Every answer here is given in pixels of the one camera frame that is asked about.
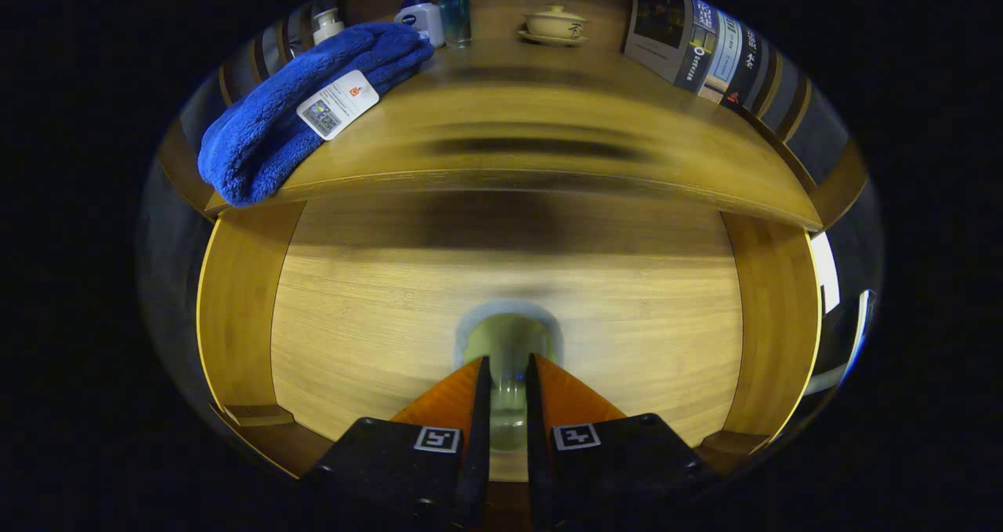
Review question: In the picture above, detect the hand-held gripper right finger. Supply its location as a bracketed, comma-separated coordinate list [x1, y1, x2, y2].
[523, 352, 718, 531]

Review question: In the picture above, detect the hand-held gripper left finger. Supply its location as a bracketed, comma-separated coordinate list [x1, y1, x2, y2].
[302, 356, 492, 532]

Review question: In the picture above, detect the wooden drawer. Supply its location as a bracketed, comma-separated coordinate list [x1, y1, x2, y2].
[196, 191, 824, 482]

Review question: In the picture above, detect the wooden countertop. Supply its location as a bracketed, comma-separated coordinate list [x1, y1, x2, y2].
[205, 38, 824, 231]

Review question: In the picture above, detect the wooden cabinet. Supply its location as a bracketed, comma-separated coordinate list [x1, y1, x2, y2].
[157, 0, 871, 231]

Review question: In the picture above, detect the blue towel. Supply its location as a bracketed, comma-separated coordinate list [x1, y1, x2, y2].
[197, 21, 436, 208]

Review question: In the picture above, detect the white bottle blue cap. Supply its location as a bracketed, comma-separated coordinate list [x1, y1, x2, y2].
[394, 0, 446, 49]

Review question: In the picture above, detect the teal bottle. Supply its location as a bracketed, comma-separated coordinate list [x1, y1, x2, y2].
[436, 0, 473, 49]

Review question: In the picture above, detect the beige lidded teacup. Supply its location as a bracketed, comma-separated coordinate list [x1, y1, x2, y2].
[517, 4, 590, 47]

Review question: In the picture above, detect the pale grey spine book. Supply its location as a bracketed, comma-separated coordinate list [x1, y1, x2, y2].
[697, 11, 741, 103]

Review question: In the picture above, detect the black spine book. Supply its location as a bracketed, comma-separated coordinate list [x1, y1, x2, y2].
[721, 24, 765, 114]

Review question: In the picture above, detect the white pump bottle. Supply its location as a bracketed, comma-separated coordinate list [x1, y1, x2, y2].
[312, 7, 346, 45]

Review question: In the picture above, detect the blue spine book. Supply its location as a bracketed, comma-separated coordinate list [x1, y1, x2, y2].
[623, 0, 718, 94]

